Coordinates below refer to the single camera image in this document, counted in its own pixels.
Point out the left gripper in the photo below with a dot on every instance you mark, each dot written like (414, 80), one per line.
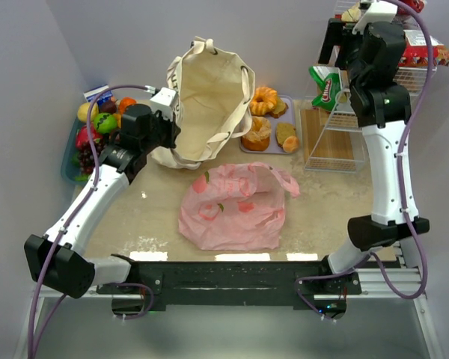
(170, 131)

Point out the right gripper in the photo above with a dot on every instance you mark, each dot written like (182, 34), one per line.
(339, 43)

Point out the green white chips bag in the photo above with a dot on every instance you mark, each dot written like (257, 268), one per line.
(328, 81)

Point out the cream canvas tote bag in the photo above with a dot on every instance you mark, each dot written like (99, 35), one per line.
(214, 89)

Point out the large red cookie bag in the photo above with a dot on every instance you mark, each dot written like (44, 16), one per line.
(416, 54)

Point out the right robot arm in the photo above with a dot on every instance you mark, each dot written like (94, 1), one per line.
(383, 110)

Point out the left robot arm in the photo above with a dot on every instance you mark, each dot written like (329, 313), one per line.
(56, 259)

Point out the lavender food tray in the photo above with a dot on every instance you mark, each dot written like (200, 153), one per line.
(288, 117)

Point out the pink plastic grocery bag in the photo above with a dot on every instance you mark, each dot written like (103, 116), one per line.
(237, 207)

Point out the orange fruit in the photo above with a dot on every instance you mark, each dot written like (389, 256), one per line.
(124, 104)

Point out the green fruit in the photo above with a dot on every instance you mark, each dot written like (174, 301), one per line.
(105, 123)

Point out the dark plum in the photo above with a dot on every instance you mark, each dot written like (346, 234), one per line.
(109, 107)

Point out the pink dragon fruit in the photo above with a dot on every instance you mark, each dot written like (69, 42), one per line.
(82, 141)

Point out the blue white carton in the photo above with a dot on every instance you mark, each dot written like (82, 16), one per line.
(105, 94)

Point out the yellow lemon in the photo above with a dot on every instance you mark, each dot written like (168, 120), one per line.
(82, 113)

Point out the sugared bundt cake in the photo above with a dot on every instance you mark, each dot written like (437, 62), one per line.
(258, 137)

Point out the cake slice behind bundt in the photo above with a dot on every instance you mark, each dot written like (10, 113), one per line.
(280, 109)

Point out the orange bundt cake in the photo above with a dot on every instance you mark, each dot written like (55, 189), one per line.
(265, 100)

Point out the teal fruit bin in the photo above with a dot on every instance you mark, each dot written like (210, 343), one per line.
(69, 172)

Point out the brown bread slice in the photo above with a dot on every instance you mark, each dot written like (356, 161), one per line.
(284, 130)

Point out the small round bun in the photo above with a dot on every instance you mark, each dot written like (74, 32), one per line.
(291, 144)

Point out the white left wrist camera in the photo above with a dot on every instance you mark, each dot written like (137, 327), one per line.
(163, 100)

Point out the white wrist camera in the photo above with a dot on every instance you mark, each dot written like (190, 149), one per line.
(163, 100)
(374, 11)

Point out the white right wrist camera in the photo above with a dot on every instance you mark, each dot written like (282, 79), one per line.
(374, 11)

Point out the white wire shelf rack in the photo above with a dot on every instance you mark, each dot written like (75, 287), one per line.
(332, 139)

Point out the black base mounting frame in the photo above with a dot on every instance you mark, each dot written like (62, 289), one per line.
(301, 285)

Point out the aluminium table frame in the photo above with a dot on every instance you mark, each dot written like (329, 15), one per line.
(376, 278)

